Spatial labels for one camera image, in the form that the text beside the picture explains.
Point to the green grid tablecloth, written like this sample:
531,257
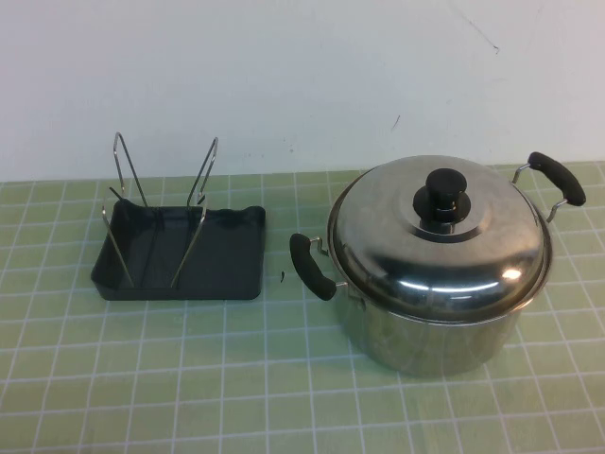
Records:
236,378

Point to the steel pot lid black knob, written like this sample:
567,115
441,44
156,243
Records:
378,222

